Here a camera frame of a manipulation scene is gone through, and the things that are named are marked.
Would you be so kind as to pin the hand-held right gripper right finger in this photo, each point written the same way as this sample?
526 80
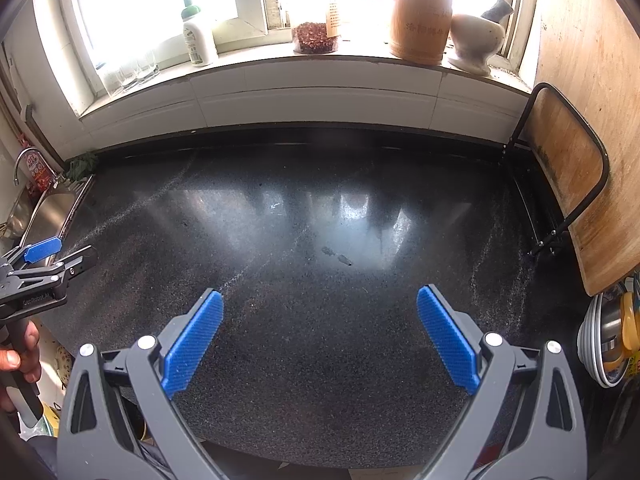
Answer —
450 340

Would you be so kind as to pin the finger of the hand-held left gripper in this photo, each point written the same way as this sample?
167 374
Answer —
42 250
75 262

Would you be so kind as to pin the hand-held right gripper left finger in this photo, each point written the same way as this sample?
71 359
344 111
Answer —
195 345

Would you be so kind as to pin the person's left hand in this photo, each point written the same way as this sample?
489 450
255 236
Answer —
34 350

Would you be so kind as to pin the stainless steel sink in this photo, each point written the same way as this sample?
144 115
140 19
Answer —
42 215

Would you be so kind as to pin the red labelled bottle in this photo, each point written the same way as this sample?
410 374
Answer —
40 172

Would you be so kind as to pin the dark green cloth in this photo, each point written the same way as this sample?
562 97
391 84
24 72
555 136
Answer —
81 167

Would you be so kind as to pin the chrome faucet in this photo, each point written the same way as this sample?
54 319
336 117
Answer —
20 157

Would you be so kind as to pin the stack of bowls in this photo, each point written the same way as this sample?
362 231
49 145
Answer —
600 340

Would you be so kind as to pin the dark puffer jacket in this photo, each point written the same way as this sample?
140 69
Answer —
40 460

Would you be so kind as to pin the white bottle green cap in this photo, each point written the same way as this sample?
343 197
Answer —
199 40

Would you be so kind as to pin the white stone mortar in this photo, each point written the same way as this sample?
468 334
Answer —
475 42

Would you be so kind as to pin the large plywood board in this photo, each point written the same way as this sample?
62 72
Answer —
590 60

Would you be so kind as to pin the jar of red dried bits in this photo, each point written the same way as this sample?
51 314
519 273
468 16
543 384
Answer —
312 39

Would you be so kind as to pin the grey pestle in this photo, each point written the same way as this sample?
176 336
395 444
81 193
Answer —
500 9

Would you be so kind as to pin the clear plastic bottle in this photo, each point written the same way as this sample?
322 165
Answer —
333 20

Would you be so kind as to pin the wall pipe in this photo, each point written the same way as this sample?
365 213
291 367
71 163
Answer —
42 135

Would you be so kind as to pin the white window frame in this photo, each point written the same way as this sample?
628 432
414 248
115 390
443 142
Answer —
55 50

